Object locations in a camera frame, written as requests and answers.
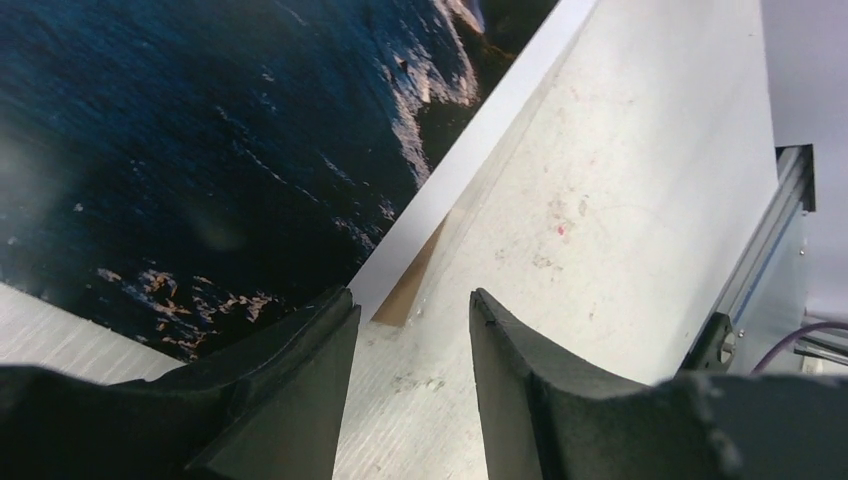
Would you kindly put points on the landscape photo print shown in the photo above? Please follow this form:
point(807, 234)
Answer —
point(178, 175)

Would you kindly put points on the brown cardboard backing board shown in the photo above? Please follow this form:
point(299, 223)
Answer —
point(397, 308)

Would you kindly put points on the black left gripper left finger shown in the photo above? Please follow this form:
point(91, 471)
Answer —
point(267, 407)

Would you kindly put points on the aluminium front rail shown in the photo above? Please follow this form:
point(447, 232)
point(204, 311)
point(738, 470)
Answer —
point(763, 299)

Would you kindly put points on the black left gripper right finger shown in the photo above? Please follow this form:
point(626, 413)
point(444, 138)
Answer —
point(546, 413)

